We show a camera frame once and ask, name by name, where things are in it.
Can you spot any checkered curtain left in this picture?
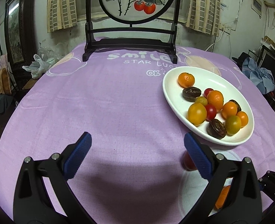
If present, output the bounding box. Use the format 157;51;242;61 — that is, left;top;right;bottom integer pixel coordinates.
47;0;78;33

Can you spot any large textured mandarin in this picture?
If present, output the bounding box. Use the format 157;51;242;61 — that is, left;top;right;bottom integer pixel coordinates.
215;185;231;210

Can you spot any white plastic bag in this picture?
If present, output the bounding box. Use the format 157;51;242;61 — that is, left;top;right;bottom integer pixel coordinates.
22;54;50;80

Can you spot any checkered curtain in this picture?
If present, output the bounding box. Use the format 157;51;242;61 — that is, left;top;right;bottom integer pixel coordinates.
47;0;78;33
186;0;221;36

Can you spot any yellow green citrus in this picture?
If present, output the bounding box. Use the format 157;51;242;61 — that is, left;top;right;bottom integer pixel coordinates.
225;115;241;136

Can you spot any dark wooden framed mirror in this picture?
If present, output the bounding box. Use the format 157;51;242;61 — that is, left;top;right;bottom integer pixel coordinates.
4;0;36;70

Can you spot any dark water chestnut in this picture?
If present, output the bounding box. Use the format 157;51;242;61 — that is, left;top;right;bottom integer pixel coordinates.
182;86;201;102
207;119;227;140

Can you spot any red cherry tomato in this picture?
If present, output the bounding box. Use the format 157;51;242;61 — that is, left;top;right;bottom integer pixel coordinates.
203;88;213;98
205;104;217;121

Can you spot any dark water chestnut front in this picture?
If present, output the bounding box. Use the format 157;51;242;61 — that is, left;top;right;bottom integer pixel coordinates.
207;119;227;140

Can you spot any small mandarin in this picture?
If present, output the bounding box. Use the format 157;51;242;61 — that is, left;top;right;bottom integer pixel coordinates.
207;90;224;112
221;101;237;119
177;72;195;88

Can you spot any dark red tomato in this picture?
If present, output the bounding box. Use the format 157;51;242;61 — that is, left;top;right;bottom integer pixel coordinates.
182;151;197;171

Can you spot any blue clothes pile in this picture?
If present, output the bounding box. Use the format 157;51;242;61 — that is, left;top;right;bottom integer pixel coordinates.
241;57;275;95

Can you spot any white oval plate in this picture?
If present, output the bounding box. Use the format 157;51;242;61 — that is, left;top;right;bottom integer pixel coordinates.
162;66;254;146

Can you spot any purple tablecloth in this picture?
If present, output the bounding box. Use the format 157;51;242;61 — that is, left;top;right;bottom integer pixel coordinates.
0;37;275;224

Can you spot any checkered curtain right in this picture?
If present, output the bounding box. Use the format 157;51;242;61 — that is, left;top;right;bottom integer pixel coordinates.
186;0;221;36

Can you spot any dark water chestnut hidden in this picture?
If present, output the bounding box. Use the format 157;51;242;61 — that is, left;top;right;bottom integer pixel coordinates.
230;100;242;112

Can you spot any small mandarin front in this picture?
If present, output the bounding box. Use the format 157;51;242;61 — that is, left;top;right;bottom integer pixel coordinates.
207;90;224;112

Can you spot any smooth orange kumquat top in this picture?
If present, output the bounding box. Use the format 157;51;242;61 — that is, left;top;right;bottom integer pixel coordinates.
187;103;207;126

